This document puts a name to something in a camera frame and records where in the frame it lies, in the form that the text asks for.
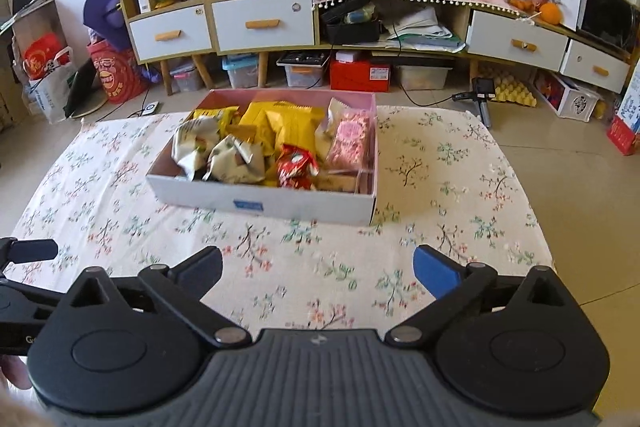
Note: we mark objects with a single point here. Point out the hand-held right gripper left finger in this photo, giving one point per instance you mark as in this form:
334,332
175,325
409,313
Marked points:
200,272

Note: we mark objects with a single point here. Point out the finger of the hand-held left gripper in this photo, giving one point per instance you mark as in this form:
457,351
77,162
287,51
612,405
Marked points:
35,250

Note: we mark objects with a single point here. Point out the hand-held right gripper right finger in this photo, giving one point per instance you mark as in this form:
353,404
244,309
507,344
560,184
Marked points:
435,272

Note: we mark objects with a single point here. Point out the pink cardboard box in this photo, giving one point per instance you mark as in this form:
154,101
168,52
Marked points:
260,207

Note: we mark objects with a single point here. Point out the white text-printed snack packet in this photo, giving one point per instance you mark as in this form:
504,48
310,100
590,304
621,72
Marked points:
235,159

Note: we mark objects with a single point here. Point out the white nut-picture snack packet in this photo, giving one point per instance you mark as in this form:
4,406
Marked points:
192,142

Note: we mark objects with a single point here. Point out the bright red snack packet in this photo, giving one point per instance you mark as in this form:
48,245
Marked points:
295,167

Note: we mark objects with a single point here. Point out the yellow printed snack packet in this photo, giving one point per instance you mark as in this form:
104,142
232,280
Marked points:
215,114

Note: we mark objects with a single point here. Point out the pink speckled snack bar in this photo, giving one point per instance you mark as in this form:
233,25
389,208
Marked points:
350,137

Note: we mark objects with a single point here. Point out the large plain yellow packet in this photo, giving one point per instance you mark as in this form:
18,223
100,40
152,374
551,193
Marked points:
255,117
295,127

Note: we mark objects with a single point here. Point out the person's left hand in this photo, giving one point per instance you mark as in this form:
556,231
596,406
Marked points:
12,372

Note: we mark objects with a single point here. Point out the floral tablecloth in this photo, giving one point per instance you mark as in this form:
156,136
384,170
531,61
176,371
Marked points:
450,187

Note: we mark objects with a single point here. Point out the white shopping bag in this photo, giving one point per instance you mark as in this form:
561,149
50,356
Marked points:
47,87

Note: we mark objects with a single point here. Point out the red bag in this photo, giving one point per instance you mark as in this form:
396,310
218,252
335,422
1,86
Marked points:
117,74

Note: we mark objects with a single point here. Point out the yellow egg tray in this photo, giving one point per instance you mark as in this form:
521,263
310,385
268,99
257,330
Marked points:
510,92

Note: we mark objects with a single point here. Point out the wide clear storage bin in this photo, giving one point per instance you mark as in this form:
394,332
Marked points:
422,76

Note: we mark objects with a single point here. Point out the clear storage bin blue lid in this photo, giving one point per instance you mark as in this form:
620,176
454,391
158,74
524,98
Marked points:
242,72

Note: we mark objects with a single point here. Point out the red box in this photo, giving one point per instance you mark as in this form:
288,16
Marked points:
360,74

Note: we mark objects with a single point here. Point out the low wooden cabinet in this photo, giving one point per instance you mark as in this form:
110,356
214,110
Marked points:
460,57

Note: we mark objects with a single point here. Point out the white crate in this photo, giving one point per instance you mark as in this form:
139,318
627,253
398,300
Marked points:
570,99

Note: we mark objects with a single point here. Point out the clear storage bin black lid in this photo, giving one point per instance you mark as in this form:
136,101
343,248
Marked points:
302,72

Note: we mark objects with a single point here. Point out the white drawer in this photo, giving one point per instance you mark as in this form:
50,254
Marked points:
517,42
595,68
170,34
262,24

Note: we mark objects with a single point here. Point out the pile of loose papers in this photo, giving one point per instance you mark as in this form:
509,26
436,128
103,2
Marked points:
425,29

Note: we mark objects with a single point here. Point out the blue and white carton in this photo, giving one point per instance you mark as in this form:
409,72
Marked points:
627,117

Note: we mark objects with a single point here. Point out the black tray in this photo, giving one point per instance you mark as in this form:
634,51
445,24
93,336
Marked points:
350,29

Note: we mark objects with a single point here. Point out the orange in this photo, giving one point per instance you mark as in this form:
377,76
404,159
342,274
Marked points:
550,13

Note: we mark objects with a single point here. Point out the black microwave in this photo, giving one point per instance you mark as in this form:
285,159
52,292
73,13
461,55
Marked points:
607,14

